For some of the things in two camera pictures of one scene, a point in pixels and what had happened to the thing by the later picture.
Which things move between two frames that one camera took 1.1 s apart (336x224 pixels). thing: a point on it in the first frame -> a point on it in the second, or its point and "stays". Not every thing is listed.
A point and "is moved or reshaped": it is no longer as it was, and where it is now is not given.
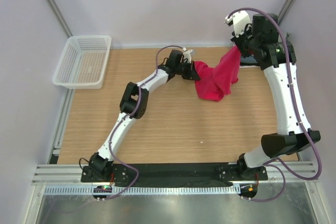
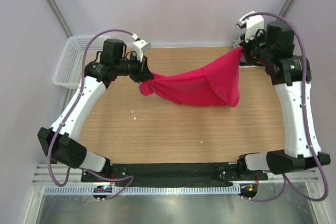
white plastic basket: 83,63 stays
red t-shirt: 214,82 is moved or reshaped
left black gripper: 194,76 -> 143,73
